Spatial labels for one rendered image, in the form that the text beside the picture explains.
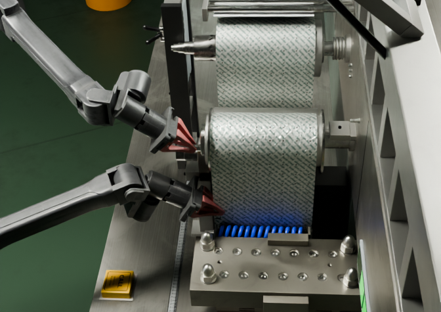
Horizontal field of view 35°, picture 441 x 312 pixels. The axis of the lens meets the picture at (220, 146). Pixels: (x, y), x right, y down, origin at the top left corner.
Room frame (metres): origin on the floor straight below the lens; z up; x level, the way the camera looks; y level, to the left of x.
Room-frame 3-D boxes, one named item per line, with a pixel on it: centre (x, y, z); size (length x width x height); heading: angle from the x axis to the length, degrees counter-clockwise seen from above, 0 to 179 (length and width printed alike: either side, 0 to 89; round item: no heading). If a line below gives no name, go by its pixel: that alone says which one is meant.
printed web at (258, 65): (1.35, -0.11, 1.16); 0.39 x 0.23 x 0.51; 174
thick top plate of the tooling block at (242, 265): (1.04, -0.12, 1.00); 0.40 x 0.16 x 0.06; 84
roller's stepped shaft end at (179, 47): (1.49, 0.08, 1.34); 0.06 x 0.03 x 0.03; 84
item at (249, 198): (1.16, -0.09, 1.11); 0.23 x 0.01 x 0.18; 84
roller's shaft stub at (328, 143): (1.20, -0.27, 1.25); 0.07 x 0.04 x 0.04; 84
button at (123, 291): (1.09, 0.27, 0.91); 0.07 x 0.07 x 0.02; 84
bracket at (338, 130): (1.20, -0.27, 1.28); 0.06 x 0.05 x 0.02; 84
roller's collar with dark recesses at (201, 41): (1.48, 0.02, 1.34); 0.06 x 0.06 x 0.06; 84
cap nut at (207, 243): (1.10, 0.04, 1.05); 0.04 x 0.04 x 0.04
